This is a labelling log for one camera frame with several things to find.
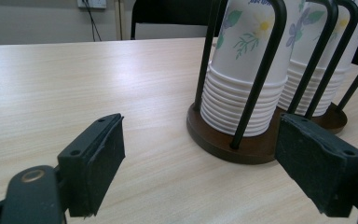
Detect black chair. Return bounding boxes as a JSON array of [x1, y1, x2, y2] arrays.
[[130, 0, 228, 41]]

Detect black wire cup rack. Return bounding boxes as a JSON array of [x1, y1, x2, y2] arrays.
[[186, 0, 358, 165]]

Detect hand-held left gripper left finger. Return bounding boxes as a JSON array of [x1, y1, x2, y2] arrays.
[[57, 113, 126, 218]]

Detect beige wall conduit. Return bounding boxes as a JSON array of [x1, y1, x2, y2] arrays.
[[114, 0, 126, 41]]

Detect black cable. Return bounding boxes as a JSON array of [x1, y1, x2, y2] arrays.
[[82, 0, 103, 42]]

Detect stack of floral paper cups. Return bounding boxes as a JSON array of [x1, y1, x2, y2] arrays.
[[277, 0, 358, 118], [200, 0, 304, 138]]

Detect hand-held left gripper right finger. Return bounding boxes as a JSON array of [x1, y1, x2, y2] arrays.
[[274, 112, 358, 218]]

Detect white wall socket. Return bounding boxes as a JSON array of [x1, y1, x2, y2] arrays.
[[76, 0, 107, 9]]

